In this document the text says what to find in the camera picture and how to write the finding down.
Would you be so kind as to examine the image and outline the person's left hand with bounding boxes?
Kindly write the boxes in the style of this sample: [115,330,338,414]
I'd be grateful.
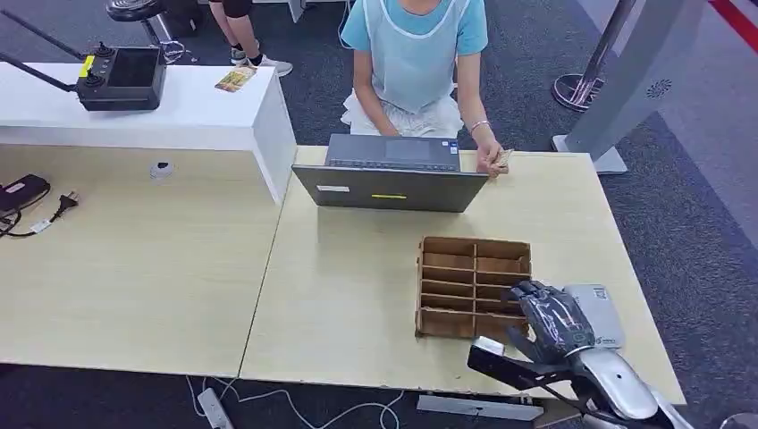
[473,136,506,180]

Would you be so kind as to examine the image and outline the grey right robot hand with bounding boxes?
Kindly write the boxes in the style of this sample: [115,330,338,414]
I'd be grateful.
[501,280,597,365]

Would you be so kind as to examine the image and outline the pale grey flat device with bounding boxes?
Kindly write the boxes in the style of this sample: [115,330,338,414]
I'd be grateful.
[560,283,627,351]

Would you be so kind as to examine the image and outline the grey laptop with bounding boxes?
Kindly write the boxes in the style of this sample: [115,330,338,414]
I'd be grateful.
[291,133,491,214]

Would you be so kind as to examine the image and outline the wooden card box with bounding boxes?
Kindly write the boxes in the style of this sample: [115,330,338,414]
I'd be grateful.
[415,236,533,345]

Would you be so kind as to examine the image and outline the chrome stanchion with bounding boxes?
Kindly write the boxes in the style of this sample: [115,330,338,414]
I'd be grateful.
[551,0,639,114]

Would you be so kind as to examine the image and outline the seated person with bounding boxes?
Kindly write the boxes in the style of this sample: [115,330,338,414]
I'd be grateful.
[339,0,508,180]

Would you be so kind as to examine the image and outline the grey kiosk stand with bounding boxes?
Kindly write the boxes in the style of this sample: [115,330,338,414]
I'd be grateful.
[551,0,710,176]

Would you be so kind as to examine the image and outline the pale wooden desk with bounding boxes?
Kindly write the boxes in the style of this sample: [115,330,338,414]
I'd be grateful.
[238,145,687,408]
[0,143,285,379]

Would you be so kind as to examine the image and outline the printed picture card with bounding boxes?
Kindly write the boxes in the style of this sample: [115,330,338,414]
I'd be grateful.
[214,64,258,94]

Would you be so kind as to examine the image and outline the standing person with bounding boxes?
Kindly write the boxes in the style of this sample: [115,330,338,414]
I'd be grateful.
[206,0,295,79]

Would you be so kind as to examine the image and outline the white raised shelf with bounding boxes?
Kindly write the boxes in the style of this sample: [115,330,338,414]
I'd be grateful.
[0,61,299,206]

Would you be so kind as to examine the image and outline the white power strip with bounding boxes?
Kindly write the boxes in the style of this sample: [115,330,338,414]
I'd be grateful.
[196,387,236,429]

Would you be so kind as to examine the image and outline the black stool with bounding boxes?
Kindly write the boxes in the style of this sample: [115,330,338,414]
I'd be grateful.
[105,0,201,65]

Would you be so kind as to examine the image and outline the black remote controller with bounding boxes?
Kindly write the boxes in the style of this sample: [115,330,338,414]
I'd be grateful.
[0,8,169,113]

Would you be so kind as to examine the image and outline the black power adapter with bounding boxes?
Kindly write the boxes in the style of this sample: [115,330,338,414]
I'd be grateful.
[0,172,52,218]

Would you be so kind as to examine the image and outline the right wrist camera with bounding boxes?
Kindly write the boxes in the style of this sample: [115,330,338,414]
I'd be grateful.
[466,335,573,393]

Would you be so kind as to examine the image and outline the white cable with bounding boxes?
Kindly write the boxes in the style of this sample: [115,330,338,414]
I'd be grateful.
[185,374,406,429]

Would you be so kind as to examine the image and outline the black plug with cable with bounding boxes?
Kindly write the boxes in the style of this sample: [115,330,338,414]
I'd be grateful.
[0,189,80,240]

